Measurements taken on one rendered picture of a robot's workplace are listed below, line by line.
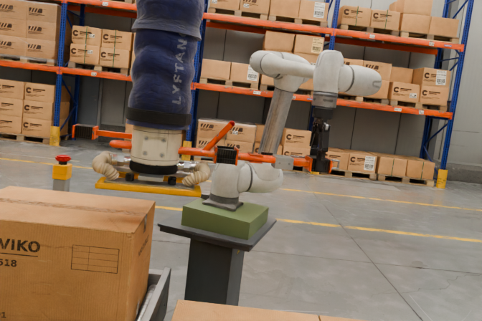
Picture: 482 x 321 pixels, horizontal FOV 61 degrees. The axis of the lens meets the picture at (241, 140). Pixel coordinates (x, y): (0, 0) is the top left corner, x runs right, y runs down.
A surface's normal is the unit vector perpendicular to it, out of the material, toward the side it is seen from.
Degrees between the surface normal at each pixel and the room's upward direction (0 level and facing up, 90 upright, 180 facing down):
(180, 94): 75
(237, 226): 90
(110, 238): 90
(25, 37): 90
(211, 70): 91
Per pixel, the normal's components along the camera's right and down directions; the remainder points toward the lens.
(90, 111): 0.03, 0.11
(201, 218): -0.32, 0.06
